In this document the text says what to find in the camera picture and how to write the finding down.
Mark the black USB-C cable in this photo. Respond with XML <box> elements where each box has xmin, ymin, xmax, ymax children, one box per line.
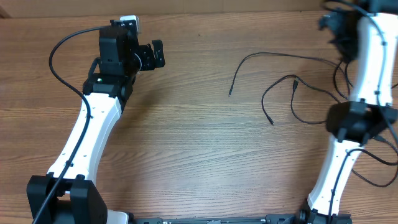
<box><xmin>228</xmin><ymin>52</ymin><xmax>343</xmax><ymax>125</ymax></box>

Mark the black USB-A cable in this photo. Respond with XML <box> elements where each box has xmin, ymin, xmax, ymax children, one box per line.
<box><xmin>333</xmin><ymin>60</ymin><xmax>398</xmax><ymax>188</ymax></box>

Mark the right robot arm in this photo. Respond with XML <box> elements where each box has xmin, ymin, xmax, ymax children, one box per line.
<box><xmin>291</xmin><ymin>0</ymin><xmax>397</xmax><ymax>223</ymax></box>

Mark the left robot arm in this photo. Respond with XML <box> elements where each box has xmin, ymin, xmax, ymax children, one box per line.
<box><xmin>27</xmin><ymin>16</ymin><xmax>165</xmax><ymax>223</ymax></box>

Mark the left camera black cable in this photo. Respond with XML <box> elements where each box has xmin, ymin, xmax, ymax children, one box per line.
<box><xmin>30</xmin><ymin>26</ymin><xmax>106</xmax><ymax>224</ymax></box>

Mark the camera black cable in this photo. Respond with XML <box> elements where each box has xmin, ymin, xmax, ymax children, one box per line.
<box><xmin>30</xmin><ymin>26</ymin><xmax>106</xmax><ymax>224</ymax></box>
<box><xmin>322</xmin><ymin>0</ymin><xmax>398</xmax><ymax>224</ymax></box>

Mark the right camera black cable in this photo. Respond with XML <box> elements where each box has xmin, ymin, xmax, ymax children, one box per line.
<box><xmin>322</xmin><ymin>0</ymin><xmax>398</xmax><ymax>224</ymax></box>

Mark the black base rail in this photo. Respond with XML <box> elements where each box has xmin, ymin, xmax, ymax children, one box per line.
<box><xmin>102</xmin><ymin>203</ymin><xmax>354</xmax><ymax>224</ymax></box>

